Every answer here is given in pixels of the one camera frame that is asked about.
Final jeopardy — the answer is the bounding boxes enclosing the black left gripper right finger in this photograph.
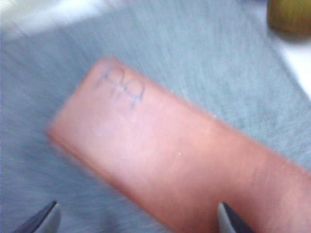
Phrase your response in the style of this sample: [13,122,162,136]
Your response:
[217,201,256,233]

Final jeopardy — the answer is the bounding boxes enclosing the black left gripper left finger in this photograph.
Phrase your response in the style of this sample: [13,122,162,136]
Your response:
[12,200,61,233]

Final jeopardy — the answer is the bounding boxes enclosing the brown wooden box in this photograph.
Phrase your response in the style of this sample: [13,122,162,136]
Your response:
[45,55,311,233]

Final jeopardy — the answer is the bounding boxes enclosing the grey fabric laptop sleeve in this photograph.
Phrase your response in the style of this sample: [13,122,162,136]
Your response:
[0,0,311,233]

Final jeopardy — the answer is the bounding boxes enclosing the olive yellow round object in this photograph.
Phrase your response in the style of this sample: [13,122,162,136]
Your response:
[266,0,311,42]

